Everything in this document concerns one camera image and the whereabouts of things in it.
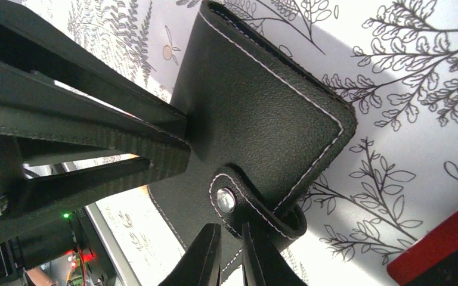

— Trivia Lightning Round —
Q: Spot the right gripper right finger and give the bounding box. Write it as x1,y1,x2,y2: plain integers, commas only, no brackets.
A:
242,223,307,286

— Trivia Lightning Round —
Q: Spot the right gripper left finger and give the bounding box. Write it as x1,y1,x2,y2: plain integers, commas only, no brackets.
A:
159,223,221,286

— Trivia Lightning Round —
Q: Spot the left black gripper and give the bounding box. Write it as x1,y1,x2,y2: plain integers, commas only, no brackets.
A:
0,62,190,285

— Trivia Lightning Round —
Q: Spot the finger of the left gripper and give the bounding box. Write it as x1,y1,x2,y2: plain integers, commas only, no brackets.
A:
0,1,187,140

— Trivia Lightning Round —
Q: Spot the black leather card holder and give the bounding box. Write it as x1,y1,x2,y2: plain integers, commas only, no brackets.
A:
148,1,357,281

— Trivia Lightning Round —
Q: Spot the red card left pair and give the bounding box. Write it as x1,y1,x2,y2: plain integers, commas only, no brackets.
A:
386,211,458,285

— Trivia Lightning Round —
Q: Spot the floral patterned table mat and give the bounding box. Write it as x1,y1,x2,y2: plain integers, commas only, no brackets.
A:
15,1,458,285

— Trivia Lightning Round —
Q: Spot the aluminium rail frame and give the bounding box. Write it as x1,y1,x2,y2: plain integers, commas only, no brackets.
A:
52,161,141,285

